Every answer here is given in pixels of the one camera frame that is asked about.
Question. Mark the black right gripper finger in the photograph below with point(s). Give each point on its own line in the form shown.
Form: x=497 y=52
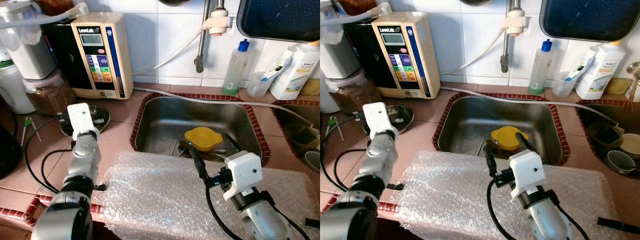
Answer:
x=198 y=160
x=233 y=145
x=524 y=141
x=491 y=161

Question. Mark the yellow plastic bowl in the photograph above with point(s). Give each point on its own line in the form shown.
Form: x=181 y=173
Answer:
x=202 y=139
x=505 y=137

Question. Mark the silver left arm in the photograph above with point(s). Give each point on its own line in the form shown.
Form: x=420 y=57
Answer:
x=365 y=190
x=75 y=190

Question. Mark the silver right arm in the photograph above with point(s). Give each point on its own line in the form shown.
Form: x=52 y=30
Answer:
x=547 y=220
x=265 y=220

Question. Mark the steel spoon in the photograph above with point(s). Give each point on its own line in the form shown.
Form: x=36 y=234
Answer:
x=186 y=146

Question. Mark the clear thin tube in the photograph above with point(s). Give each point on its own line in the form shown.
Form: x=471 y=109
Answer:
x=225 y=101
x=525 y=100

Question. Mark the clear bubble wrap sheet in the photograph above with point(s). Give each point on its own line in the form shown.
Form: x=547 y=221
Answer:
x=450 y=200
x=160 y=200

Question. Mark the clear plastic cup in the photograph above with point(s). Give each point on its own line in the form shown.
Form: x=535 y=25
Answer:
x=562 y=86
x=257 y=86

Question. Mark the small steel sink basin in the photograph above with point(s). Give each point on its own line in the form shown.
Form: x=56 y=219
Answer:
x=590 y=112
x=300 y=115

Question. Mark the clear bottle blue cap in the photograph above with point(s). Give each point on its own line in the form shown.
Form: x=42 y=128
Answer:
x=235 y=70
x=540 y=70

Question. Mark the dark green bowl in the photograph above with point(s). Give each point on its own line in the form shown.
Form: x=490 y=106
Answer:
x=602 y=135

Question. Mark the grey ceramic cup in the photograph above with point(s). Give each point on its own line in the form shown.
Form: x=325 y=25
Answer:
x=314 y=161
x=620 y=162

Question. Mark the white blue toothbrush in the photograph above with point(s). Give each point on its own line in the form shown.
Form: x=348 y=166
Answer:
x=582 y=65
x=277 y=65

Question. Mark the white dish soap bottle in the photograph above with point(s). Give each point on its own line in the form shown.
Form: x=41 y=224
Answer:
x=297 y=75
x=600 y=75

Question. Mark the steel bowl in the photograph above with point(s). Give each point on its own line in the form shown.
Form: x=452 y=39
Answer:
x=406 y=117
x=102 y=119

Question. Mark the yellow sponge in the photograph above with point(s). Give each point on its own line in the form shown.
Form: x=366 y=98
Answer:
x=311 y=86
x=619 y=86

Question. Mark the black tape strip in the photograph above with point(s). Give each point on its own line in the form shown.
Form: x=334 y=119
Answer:
x=313 y=222
x=101 y=187
x=617 y=225
x=396 y=186

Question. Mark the green white tongs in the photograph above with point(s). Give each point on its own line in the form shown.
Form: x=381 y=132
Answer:
x=334 y=124
x=31 y=125

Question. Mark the steel faucet pipe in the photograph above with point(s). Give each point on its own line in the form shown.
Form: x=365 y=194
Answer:
x=507 y=40
x=202 y=40

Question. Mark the white jug green lid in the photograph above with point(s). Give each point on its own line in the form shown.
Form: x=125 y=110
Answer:
x=15 y=90
x=327 y=95

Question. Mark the white ceramic bowl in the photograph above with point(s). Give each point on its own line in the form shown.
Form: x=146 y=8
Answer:
x=632 y=144

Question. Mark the beige faucet diverter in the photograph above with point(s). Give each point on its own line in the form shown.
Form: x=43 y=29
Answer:
x=515 y=21
x=219 y=21

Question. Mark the steel ladle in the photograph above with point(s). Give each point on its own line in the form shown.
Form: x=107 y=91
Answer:
x=634 y=75

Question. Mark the brown powder jar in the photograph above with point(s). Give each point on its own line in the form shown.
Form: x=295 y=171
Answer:
x=355 y=97
x=50 y=97

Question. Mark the dark framed tray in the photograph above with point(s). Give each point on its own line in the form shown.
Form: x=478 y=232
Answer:
x=280 y=20
x=590 y=20

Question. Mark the beige water ionizer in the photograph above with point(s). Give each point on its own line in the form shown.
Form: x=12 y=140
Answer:
x=100 y=55
x=405 y=55

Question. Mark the translucent grey canister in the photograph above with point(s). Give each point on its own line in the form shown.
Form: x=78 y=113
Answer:
x=335 y=50
x=25 y=50

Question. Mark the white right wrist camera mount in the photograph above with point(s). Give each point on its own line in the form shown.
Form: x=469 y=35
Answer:
x=244 y=172
x=527 y=172

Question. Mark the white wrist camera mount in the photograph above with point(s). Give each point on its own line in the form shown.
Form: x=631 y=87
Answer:
x=380 y=120
x=527 y=172
x=244 y=172
x=82 y=120

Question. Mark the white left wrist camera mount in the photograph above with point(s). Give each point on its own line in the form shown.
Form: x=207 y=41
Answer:
x=82 y=120
x=380 y=120

